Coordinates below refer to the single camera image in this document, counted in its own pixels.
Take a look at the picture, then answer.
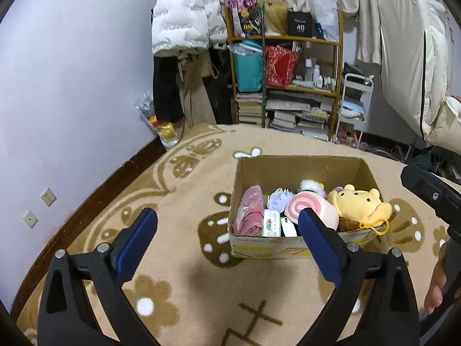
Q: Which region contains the teal bag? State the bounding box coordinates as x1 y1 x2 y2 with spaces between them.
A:
230 41 263 93

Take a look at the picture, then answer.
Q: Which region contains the group of toiletry bottles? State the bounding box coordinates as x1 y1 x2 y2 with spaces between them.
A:
292 58 339 91

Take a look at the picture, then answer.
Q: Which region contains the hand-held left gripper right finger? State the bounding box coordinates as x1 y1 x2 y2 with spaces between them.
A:
298 208 421 346

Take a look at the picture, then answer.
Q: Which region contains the white puffer jacket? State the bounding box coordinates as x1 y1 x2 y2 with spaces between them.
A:
151 0 228 57

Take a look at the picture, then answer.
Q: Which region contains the pink plastic package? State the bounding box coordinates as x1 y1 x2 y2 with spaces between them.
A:
232 185 267 236

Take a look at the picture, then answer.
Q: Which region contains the person's right hand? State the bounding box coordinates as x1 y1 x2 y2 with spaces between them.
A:
424 241 449 314

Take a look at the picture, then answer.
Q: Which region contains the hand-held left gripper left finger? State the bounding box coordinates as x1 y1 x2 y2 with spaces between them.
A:
37 208 159 346

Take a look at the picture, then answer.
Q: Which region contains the stack of books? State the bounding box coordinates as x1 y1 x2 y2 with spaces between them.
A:
236 93 264 126
267 90 334 141

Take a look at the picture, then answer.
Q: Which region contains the white folded duvet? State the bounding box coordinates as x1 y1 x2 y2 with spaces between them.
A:
377 0 461 150

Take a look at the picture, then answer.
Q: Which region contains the snack bag by wall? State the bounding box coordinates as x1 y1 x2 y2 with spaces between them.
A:
135 92 181 150

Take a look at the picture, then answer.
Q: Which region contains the black printed shirt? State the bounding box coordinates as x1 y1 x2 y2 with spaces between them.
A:
227 0 262 38

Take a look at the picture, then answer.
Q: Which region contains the wooden shelf rack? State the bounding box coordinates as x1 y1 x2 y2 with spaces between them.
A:
225 0 344 141

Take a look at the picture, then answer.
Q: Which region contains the pink swirl roll plush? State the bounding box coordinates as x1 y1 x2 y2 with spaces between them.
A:
284 192 340 232

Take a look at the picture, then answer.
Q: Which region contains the beige patterned carpet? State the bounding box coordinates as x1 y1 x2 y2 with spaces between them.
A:
11 123 461 346

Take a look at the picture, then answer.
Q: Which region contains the black box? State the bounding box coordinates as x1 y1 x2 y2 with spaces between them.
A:
287 11 313 38

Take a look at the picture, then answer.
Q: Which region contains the black hanging coat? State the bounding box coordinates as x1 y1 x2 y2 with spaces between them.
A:
153 48 235 125

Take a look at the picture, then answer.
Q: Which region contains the white metal cart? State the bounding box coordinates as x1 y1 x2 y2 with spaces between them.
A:
335 73 375 146

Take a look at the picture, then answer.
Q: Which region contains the blonde wig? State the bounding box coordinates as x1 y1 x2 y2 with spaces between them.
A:
264 0 294 37

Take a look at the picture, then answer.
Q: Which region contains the cardboard box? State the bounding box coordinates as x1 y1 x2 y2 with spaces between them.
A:
228 156 391 260

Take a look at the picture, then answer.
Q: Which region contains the red patterned bag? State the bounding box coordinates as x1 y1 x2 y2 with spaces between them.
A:
264 45 301 87

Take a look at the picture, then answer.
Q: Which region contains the yellow plush bear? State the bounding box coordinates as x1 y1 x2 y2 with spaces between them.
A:
327 184 392 236

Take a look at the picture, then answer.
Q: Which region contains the white and purple plush toy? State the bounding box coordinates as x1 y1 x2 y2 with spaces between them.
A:
267 187 296 213

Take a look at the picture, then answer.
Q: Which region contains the clear plastic bag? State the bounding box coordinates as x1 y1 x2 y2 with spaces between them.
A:
311 0 341 42

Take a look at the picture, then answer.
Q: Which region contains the cream hanging garment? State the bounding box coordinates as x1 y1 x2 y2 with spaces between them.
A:
355 0 388 63

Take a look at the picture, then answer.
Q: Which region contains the white tissue pack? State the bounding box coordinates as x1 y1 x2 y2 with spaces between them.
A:
263 209 282 238

